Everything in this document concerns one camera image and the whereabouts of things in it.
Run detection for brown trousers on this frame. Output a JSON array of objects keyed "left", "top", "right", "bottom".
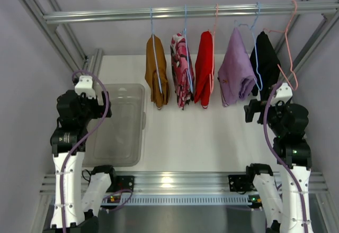
[{"left": 145, "top": 35, "right": 170, "bottom": 109}]

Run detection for blue hanger with brown trousers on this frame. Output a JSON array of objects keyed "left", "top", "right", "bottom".
[{"left": 150, "top": 7, "right": 163, "bottom": 94}]

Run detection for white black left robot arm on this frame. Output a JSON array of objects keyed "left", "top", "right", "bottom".
[{"left": 46, "top": 90, "right": 116, "bottom": 232}]

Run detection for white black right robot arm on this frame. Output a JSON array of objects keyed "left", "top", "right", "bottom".
[{"left": 228, "top": 100, "right": 313, "bottom": 232}]

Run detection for lilac trousers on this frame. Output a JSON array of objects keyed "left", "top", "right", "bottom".
[{"left": 218, "top": 28, "right": 257, "bottom": 107}]

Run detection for black trousers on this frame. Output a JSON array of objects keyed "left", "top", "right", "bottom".
[{"left": 249, "top": 31, "right": 281, "bottom": 101}]

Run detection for pink hanger with red trousers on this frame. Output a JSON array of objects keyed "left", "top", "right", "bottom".
[{"left": 209, "top": 3, "right": 219, "bottom": 94}]

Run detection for red trousers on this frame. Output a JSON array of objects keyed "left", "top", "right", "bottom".
[{"left": 194, "top": 30, "right": 213, "bottom": 109}]

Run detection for blue hanger with lilac trousers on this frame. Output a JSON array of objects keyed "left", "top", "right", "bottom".
[{"left": 234, "top": 2, "right": 263, "bottom": 92}]

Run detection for pink patterned trousers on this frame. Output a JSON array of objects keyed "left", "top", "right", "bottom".
[{"left": 170, "top": 33, "right": 194, "bottom": 110}]

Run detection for clear plastic bin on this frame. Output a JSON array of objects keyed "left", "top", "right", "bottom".
[{"left": 83, "top": 84, "right": 146, "bottom": 167}]

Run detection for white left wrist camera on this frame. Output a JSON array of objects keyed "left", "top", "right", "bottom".
[{"left": 75, "top": 75, "right": 96, "bottom": 99}]

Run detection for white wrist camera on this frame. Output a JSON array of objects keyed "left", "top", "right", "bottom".
[
  {"left": 75, "top": 75, "right": 96, "bottom": 99},
  {"left": 271, "top": 83, "right": 293, "bottom": 105}
]

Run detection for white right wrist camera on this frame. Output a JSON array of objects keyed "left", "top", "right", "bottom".
[{"left": 271, "top": 83, "right": 293, "bottom": 105}]

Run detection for left aluminium frame post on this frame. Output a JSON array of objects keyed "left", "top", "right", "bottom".
[{"left": 19, "top": 0, "right": 104, "bottom": 76}]

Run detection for aluminium frame post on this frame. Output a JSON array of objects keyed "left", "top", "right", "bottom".
[
  {"left": 19, "top": 0, "right": 104, "bottom": 76},
  {"left": 277, "top": 0, "right": 338, "bottom": 89}
]

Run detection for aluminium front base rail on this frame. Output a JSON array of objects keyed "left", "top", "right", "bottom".
[{"left": 39, "top": 172, "right": 328, "bottom": 195}]

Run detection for grey slotted cable duct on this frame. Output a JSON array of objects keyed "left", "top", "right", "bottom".
[{"left": 101, "top": 193, "right": 253, "bottom": 207}]

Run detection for right aluminium frame post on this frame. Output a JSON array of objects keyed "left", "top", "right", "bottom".
[{"left": 277, "top": 0, "right": 338, "bottom": 89}]

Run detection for aluminium hanging rail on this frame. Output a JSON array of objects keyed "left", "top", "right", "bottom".
[{"left": 43, "top": 1, "right": 338, "bottom": 24}]

